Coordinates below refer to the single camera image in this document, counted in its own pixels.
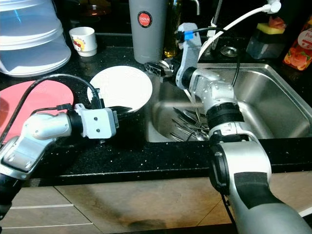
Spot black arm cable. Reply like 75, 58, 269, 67
185, 27, 249, 88
0, 74, 105, 142

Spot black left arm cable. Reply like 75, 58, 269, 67
0, 74, 105, 142

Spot round metal drain cap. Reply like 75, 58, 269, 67
220, 45, 239, 58

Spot stainless steel sink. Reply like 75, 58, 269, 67
146, 62, 312, 143

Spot yellow sponge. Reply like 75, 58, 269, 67
251, 23, 273, 35

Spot white stacked storage drawers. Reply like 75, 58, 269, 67
0, 0, 71, 78

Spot silver fork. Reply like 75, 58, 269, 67
193, 108, 213, 139
172, 107, 200, 125

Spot beige drawer front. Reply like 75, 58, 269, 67
5, 223, 96, 234
7, 206, 91, 226
10, 185, 74, 209

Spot red scrubber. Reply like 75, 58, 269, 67
268, 16, 287, 30

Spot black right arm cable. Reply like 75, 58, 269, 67
185, 27, 249, 88

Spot grey metal faucet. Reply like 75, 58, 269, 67
210, 0, 225, 30

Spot white flexible hose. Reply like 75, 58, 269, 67
183, 0, 282, 105

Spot yellow oil bottle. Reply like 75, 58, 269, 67
163, 0, 182, 59

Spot silver spoon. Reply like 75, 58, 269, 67
171, 117, 205, 141

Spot beige cabinet door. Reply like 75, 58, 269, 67
271, 171, 312, 217
56, 176, 230, 234

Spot white printed cup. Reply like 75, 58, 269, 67
69, 27, 97, 58

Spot dark sponge holder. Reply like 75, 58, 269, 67
246, 29, 281, 60

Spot grey cylinder water filter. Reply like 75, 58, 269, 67
128, 0, 200, 65

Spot pink plate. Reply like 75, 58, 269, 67
0, 80, 75, 143

